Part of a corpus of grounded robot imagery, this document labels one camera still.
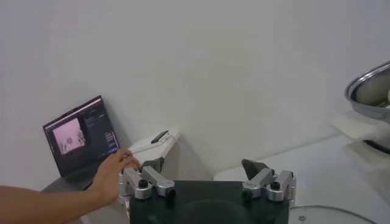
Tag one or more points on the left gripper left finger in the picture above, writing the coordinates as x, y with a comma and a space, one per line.
152, 181

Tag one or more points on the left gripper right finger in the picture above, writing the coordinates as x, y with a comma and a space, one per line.
262, 179

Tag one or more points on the round glass lid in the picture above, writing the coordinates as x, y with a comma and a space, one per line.
320, 217

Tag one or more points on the person's bare forearm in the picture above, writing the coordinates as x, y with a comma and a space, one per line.
45, 204

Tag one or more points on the perforated steel steamer basket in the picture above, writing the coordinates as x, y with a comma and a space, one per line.
368, 91

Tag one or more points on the person's bare hand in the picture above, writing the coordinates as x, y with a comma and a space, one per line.
109, 176

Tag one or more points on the flat white box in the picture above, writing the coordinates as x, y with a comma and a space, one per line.
146, 149

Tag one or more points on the small black device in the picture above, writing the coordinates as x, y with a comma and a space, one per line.
160, 137

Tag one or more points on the black laptop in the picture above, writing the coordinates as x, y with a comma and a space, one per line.
76, 137

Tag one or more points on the white side desk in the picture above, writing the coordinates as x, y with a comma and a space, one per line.
48, 188

